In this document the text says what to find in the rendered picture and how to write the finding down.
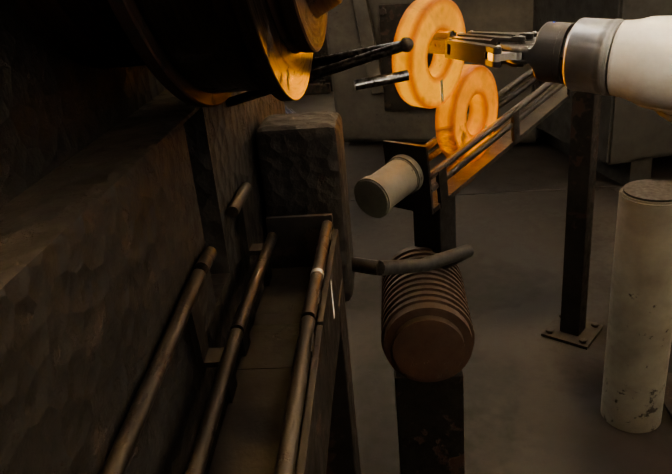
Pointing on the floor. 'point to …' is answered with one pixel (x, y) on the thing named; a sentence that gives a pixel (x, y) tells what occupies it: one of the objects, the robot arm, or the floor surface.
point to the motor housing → (428, 363)
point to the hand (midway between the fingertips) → (432, 41)
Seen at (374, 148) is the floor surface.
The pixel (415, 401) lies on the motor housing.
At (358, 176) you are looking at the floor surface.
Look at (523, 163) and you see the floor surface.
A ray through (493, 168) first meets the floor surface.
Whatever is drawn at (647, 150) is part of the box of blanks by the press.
